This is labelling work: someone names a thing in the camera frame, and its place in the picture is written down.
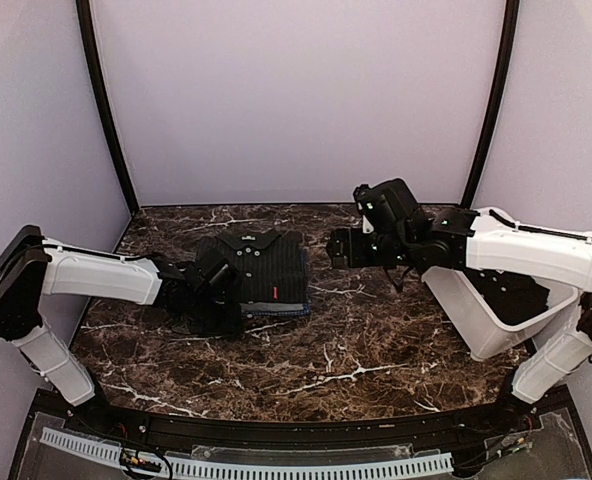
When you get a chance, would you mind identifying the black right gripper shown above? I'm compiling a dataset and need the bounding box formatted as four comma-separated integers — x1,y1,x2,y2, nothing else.
327,226,417,267

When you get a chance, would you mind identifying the black pinstriped long sleeve shirt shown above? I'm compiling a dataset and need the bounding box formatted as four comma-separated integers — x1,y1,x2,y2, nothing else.
197,229,308,311

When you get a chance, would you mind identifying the grey button shirt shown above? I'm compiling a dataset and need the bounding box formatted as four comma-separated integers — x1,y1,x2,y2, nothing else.
241,302,309,313

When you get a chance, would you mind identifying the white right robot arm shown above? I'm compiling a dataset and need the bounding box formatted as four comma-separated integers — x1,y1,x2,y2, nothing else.
326,207,592,434

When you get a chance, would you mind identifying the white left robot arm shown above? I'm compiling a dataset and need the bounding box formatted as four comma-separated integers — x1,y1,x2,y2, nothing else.
0,225,243,436

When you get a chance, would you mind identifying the white plastic bin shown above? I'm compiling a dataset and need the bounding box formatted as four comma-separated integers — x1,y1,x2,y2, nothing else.
422,267,579,362

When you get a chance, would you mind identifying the black shirt in bin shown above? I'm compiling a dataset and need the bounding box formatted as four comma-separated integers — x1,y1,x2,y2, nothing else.
464,269,550,326

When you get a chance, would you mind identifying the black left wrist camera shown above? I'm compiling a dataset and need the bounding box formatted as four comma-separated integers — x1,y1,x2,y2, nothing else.
195,249,241,301

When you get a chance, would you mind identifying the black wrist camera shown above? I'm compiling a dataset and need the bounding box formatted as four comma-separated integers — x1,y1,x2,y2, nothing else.
195,249,241,301
353,178,419,234

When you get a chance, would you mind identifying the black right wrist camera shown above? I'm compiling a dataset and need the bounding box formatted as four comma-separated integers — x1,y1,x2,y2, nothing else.
353,178,419,234

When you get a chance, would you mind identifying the black front rail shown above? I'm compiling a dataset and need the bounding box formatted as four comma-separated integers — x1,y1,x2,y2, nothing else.
35,389,572,451

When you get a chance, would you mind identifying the left black frame post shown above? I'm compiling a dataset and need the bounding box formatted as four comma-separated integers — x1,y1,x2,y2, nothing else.
75,0,140,216

